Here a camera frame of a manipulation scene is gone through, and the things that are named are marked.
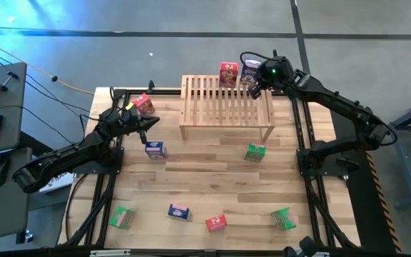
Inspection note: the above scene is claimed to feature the black floor cable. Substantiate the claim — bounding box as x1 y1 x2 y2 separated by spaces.
0 46 94 121

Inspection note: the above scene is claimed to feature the red cereal box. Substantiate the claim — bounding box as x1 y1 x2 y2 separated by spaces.
131 92 156 116
218 61 240 89
205 213 228 233

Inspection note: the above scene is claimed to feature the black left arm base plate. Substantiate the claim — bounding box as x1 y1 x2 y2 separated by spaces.
72 147 125 176

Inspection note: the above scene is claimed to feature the blue Frosted Flakes box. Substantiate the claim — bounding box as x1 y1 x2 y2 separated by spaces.
167 203 192 221
144 141 168 161
240 59 263 86

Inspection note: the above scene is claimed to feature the black mat with hazard stripe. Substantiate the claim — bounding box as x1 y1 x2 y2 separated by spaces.
328 104 403 255

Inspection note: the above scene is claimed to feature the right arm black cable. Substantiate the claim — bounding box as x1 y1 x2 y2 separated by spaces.
240 51 276 72

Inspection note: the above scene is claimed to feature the metal desk caster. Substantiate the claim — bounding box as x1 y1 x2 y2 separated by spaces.
15 230 35 246

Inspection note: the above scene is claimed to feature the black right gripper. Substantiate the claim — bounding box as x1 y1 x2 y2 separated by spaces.
250 56 295 100

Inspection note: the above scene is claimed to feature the dark grey desk top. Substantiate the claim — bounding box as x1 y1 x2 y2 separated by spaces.
0 147 34 244
0 62 28 158

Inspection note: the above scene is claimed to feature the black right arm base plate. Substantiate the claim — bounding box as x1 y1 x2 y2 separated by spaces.
296 148 350 178

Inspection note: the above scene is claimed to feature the blue metal stand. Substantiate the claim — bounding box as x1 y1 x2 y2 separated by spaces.
369 93 411 208

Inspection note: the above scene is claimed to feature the wooden slatted shelf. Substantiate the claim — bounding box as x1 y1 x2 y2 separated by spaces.
178 74 276 143

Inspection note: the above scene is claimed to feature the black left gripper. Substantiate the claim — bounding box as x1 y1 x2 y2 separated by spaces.
109 106 161 144

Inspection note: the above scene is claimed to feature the green Apple Jacks box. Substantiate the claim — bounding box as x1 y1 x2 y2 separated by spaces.
270 206 298 231
108 206 136 230
243 142 267 163

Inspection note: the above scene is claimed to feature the silver frame bracket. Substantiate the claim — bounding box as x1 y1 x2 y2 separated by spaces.
89 249 131 257

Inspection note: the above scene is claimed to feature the yellow floor cable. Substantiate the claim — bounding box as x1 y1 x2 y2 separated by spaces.
0 34 96 96

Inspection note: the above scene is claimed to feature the white cardboard box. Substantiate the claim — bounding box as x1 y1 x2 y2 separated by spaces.
39 172 75 194

